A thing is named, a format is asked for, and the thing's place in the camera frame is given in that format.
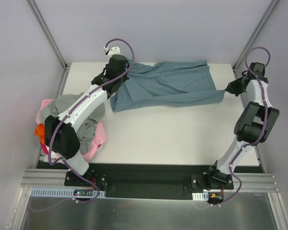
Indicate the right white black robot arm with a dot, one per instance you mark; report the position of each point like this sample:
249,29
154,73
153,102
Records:
253,127

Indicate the left slotted cable duct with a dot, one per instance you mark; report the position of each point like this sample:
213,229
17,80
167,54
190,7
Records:
66,193

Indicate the slotted cable duct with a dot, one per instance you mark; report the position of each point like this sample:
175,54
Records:
204,196
66,193

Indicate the white t shirt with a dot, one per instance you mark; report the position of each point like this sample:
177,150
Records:
55,158

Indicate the aluminium front rail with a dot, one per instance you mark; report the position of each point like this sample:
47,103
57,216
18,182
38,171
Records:
55,178

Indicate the pink t shirt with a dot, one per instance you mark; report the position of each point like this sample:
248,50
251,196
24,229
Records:
99,143

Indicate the aluminium frame post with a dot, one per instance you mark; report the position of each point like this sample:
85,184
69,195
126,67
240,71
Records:
47,33
259,27

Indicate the left aluminium frame post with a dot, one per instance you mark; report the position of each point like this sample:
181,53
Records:
47,33

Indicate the orange t shirt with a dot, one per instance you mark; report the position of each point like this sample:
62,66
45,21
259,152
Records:
40,132

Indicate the blue-grey t shirt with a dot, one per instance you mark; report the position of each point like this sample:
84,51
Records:
176,84

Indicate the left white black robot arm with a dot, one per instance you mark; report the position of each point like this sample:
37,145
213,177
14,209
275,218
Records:
60,131

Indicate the right slotted cable duct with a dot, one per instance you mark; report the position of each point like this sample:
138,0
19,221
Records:
204,196

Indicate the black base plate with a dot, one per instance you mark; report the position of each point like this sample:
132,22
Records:
146,181

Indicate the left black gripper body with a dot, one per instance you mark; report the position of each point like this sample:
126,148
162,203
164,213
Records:
121,80

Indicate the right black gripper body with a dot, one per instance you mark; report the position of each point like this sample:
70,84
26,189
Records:
234,87

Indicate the grey t shirt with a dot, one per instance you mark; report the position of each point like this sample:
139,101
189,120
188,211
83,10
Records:
87,130

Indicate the right aluminium frame post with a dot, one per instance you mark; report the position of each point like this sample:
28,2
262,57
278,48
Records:
259,27

